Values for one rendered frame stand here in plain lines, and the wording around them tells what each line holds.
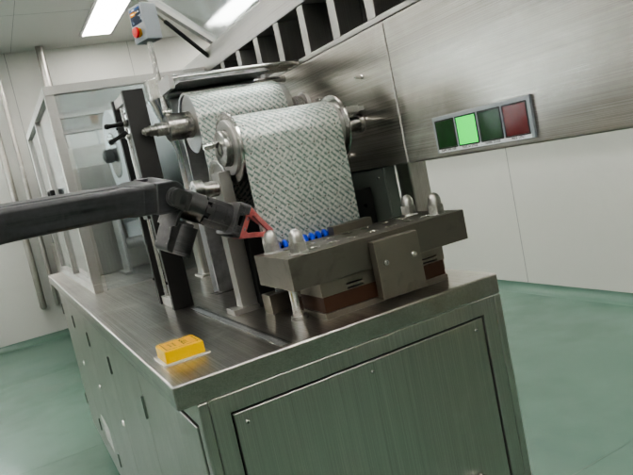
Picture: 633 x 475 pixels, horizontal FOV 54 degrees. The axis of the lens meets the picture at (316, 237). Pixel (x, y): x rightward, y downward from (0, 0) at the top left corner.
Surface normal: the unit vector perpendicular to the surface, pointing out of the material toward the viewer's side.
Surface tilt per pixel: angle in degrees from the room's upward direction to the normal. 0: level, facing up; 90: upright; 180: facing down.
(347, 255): 90
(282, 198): 90
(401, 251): 90
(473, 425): 90
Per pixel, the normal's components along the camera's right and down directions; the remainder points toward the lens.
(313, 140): 0.45, 0.01
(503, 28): -0.87, 0.24
